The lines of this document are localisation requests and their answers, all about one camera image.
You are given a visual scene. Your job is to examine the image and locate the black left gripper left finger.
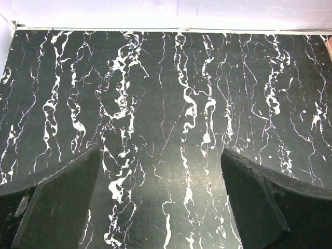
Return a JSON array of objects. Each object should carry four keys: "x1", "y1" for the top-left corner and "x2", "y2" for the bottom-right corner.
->
[{"x1": 1, "y1": 146, "x2": 101, "y2": 248}]

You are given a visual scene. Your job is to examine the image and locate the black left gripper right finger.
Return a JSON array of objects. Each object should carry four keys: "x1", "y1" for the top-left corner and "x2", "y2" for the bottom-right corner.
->
[{"x1": 221, "y1": 148, "x2": 331, "y2": 248}]

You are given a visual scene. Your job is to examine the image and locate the orange plastic file organizer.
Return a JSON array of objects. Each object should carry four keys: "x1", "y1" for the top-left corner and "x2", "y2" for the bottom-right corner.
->
[{"x1": 325, "y1": 37, "x2": 332, "y2": 60}]

